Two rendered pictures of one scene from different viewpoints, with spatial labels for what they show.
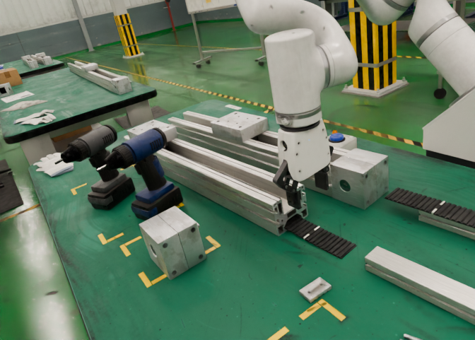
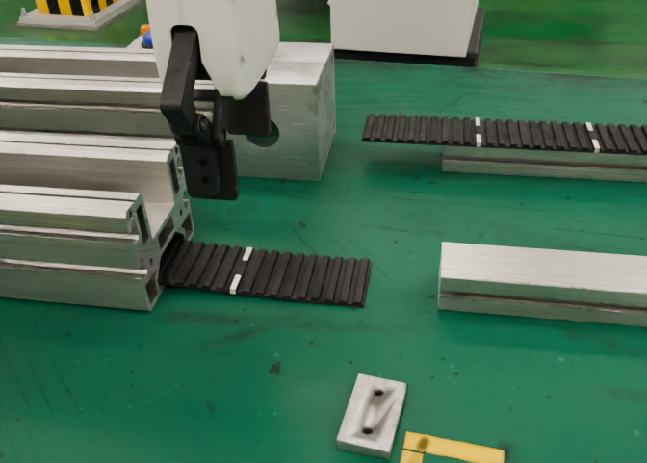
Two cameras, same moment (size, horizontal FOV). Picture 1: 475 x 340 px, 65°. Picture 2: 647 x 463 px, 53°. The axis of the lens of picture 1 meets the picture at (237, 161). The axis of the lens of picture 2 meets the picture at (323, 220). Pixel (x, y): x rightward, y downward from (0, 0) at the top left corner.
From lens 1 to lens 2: 41 cm
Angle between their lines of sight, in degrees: 40
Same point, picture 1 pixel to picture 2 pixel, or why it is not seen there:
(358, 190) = (303, 134)
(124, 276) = not seen: outside the picture
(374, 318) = (560, 418)
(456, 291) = not seen: outside the picture
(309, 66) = not seen: outside the picture
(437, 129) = not seen: outside the picture
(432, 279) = (610, 270)
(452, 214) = (514, 137)
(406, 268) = (543, 267)
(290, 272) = (264, 398)
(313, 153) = not seen: outside the picture
